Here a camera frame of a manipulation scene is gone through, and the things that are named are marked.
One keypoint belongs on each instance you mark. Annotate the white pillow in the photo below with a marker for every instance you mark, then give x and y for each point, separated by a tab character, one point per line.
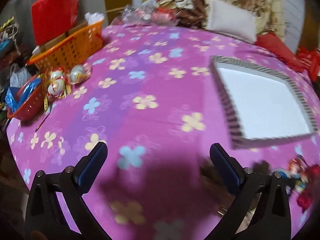
230	20

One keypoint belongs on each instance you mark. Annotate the brown patterned cloth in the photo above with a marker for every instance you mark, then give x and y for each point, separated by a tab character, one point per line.
191	12

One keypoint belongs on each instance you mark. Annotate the purple flowered blanket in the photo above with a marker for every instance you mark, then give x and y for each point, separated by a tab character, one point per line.
150	85

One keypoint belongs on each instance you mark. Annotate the striped cardboard box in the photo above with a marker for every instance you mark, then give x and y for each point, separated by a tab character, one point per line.
262	100

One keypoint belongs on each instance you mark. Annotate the red white plush toy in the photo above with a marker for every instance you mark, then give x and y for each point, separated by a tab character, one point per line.
167	0

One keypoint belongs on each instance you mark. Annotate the red paper bag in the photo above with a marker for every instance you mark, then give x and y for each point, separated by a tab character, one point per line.
52	15

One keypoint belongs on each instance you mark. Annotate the blue foil wrapper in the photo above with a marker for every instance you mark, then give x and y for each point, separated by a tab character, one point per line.
15	97

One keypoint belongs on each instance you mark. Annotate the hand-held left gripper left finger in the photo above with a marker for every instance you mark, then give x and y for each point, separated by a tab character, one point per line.
91	162

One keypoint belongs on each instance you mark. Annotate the red bow hair clip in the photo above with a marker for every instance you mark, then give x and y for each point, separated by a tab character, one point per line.
303	201

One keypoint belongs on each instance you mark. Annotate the foil wrapped egg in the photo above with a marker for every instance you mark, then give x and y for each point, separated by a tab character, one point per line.
56	88
79	74
57	75

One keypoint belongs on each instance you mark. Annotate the orange plastic basket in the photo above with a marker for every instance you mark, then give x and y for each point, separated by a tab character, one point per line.
75	47

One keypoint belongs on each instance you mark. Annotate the red cushion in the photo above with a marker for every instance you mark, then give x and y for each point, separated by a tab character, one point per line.
277	50

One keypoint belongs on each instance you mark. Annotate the white crumpled plastic bag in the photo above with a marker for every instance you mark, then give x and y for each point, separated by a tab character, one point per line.
93	18

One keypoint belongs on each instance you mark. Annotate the small red plastic basket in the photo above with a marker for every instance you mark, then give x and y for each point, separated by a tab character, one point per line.
30	105

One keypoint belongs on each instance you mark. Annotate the red gift bag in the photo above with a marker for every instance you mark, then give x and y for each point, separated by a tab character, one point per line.
311	60

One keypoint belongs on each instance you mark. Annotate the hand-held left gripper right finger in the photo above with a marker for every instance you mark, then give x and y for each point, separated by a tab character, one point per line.
225	167

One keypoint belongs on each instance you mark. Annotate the clear plastic bag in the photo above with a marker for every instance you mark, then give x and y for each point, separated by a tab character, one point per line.
136	13

